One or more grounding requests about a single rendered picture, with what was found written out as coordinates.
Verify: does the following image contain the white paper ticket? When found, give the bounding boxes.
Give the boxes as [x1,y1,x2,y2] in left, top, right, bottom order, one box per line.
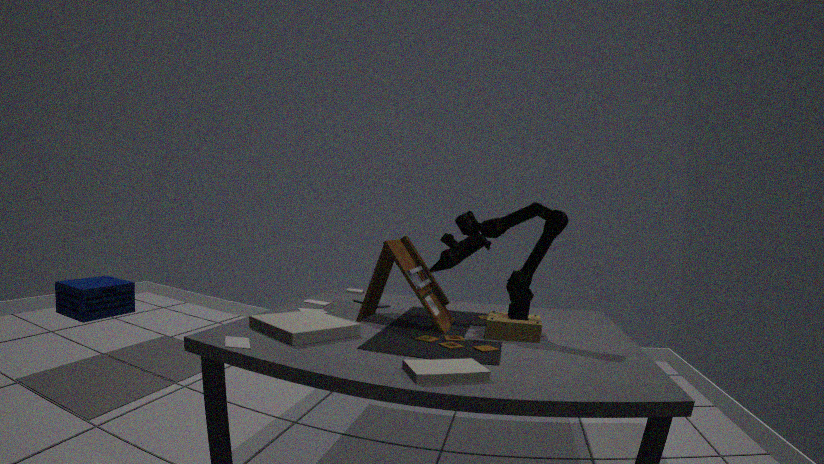
[425,295,439,316]

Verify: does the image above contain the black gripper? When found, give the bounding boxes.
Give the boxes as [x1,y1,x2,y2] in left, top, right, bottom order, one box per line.
[430,239,474,273]

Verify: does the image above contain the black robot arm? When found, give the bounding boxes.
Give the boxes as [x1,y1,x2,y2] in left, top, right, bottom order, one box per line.
[440,203,569,321]

